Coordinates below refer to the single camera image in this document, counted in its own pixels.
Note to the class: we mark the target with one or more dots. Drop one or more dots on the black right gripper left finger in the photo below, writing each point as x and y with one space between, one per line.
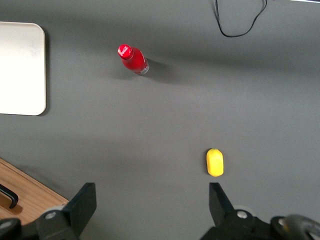
82 205

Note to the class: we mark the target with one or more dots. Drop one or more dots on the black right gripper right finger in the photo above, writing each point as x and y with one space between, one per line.
220 210

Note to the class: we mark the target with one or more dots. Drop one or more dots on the beige rectangular plastic tray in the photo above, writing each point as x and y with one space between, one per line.
20 70

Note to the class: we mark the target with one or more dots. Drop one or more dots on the wooden drawer front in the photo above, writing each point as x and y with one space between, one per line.
37 197

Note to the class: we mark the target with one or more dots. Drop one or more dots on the yellow lemon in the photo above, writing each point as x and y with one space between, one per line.
215 162

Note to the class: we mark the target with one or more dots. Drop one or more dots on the wooden drawer cabinet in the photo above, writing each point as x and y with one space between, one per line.
32 190

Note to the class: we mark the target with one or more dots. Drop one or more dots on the red cola bottle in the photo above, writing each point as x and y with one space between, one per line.
133 60

